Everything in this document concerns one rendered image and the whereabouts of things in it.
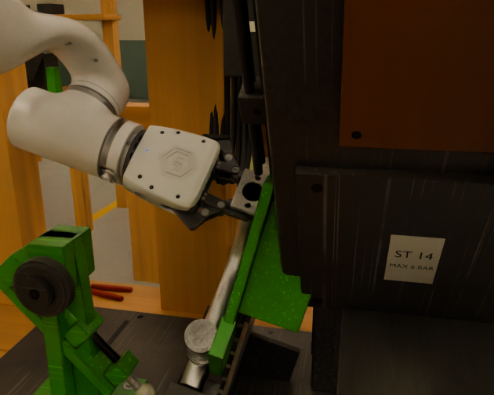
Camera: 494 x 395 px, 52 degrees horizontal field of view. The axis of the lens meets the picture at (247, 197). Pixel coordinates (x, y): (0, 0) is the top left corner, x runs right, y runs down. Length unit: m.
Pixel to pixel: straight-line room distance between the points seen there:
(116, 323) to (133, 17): 10.97
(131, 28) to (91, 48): 11.15
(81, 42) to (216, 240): 0.45
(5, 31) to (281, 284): 0.39
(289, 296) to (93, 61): 0.39
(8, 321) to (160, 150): 0.58
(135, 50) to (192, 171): 11.20
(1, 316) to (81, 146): 0.56
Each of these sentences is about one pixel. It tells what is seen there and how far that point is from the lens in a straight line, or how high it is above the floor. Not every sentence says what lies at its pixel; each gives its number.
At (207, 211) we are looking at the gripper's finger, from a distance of 0.63.
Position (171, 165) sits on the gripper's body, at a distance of 0.64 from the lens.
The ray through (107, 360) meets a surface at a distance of 0.75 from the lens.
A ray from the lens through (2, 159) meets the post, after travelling 1.11.
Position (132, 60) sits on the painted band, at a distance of 11.85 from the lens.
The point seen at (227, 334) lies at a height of 1.10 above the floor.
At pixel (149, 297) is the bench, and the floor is 0.88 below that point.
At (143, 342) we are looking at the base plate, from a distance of 0.94.
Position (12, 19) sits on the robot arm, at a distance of 0.60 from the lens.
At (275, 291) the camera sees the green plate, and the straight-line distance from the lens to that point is 0.56.
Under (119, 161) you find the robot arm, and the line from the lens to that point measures 0.65.
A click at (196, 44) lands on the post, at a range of 0.89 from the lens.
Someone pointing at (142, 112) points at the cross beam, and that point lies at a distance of 1.04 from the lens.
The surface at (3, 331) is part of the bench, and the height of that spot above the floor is 0.88.
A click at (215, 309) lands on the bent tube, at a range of 0.71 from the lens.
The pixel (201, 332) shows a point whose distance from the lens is 0.60.
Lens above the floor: 1.41
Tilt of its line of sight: 18 degrees down
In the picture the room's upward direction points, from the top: straight up
